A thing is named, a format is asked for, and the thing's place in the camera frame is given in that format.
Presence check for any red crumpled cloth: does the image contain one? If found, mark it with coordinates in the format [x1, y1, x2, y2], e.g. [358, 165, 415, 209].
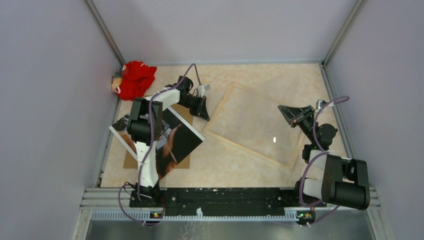
[111, 61, 158, 101]

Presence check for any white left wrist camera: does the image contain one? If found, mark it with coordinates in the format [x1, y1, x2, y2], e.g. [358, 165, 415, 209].
[196, 84, 211, 98]

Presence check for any white wooden picture frame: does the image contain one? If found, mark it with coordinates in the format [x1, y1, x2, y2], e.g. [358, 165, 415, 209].
[202, 82, 307, 172]

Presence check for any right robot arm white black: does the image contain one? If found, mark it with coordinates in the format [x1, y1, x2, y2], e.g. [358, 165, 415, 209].
[278, 105, 371, 210]

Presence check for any aluminium front rail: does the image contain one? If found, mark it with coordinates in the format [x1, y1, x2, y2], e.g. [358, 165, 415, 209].
[79, 187, 382, 222]

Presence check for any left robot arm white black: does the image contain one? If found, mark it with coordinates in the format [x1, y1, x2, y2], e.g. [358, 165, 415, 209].
[127, 76, 210, 207]

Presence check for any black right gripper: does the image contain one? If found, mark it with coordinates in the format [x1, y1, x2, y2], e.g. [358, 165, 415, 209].
[278, 105, 319, 144]

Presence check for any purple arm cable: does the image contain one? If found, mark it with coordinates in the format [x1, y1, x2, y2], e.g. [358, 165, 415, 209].
[274, 96, 351, 228]
[117, 63, 203, 227]

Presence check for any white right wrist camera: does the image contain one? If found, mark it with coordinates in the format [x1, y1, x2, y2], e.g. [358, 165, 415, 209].
[315, 99, 334, 113]

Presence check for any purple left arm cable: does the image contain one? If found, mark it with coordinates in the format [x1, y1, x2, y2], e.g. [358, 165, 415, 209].
[117, 63, 203, 227]

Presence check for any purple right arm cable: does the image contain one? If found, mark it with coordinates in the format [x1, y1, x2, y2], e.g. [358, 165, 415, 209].
[274, 96, 351, 228]

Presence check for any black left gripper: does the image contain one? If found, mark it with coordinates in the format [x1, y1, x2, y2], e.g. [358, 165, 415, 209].
[178, 94, 210, 121]

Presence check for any clear acrylic glass sheet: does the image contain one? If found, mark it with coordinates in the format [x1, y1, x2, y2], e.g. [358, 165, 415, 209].
[206, 86, 303, 168]

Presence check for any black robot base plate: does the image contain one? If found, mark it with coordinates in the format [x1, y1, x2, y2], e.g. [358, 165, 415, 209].
[129, 187, 327, 218]

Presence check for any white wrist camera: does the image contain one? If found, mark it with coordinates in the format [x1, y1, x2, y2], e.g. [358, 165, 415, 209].
[196, 84, 211, 98]
[315, 99, 334, 113]

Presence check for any printed photo with white border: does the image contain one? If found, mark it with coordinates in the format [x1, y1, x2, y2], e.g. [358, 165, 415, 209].
[109, 104, 205, 179]

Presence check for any brown cardboard backing board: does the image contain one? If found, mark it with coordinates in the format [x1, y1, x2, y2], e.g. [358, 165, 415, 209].
[116, 104, 202, 178]

